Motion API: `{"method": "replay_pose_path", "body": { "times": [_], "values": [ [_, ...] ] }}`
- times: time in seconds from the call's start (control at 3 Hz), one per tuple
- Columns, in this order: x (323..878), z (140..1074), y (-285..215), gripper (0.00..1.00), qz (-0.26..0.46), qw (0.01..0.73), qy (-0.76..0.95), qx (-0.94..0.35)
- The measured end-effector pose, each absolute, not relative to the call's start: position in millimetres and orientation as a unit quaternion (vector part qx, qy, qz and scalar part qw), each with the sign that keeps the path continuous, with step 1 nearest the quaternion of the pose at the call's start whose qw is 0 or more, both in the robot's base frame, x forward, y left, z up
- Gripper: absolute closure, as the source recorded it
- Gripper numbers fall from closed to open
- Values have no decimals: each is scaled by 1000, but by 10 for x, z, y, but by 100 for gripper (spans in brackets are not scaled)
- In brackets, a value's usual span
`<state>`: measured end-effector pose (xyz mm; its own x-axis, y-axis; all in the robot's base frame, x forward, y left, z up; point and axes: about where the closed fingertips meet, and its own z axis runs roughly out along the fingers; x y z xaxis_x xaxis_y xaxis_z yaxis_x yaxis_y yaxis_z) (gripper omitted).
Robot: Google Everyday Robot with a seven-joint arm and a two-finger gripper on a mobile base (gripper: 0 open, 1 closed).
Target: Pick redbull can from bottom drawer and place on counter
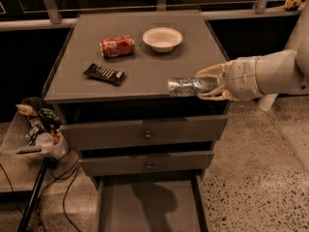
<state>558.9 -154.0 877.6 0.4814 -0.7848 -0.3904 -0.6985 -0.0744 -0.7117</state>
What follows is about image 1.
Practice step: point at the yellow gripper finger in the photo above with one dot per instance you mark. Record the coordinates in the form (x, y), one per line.
(218, 94)
(214, 71)

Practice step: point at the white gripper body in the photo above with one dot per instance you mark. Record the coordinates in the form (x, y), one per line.
(241, 77)

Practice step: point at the silver blue redbull can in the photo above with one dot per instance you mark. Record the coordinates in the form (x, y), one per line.
(191, 86)

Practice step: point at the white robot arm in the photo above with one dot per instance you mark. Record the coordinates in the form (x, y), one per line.
(264, 77)

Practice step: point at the grey top drawer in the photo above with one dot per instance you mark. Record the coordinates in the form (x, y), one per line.
(121, 134)

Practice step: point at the grey drawer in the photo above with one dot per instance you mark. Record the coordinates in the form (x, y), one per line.
(158, 202)
(138, 164)
(121, 134)

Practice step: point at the grey middle drawer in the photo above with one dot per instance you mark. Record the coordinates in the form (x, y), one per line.
(138, 164)

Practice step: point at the brass top drawer knob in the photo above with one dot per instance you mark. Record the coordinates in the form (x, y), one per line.
(148, 135)

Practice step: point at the brass drawer knob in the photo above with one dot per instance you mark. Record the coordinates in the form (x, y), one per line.
(149, 166)
(148, 135)

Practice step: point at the grey drawer cabinet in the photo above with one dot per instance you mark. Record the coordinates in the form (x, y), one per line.
(143, 94)

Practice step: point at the crushed red soda can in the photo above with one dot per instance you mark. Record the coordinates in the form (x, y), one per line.
(115, 47)

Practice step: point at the brass middle drawer knob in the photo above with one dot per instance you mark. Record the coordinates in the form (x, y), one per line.
(149, 166)

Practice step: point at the grey bottom drawer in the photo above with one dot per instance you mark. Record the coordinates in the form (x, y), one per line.
(158, 202)

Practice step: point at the white paper bowl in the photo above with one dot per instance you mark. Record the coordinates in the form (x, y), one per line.
(162, 39)

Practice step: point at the yellow clamp on railing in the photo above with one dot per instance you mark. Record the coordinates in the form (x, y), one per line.
(291, 5)

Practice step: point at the black snack wrapper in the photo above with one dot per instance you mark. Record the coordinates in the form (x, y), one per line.
(105, 75)

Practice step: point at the crumpled snack wrappers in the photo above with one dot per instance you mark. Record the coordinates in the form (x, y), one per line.
(39, 121)

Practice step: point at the white paper cup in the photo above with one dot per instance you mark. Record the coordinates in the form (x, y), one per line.
(44, 140)

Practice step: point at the clear plastic trash bin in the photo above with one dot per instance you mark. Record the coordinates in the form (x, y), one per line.
(15, 144)

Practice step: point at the black stand leg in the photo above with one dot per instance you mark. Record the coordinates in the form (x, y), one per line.
(34, 195)

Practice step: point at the metal railing frame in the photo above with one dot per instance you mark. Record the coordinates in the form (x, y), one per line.
(42, 14)

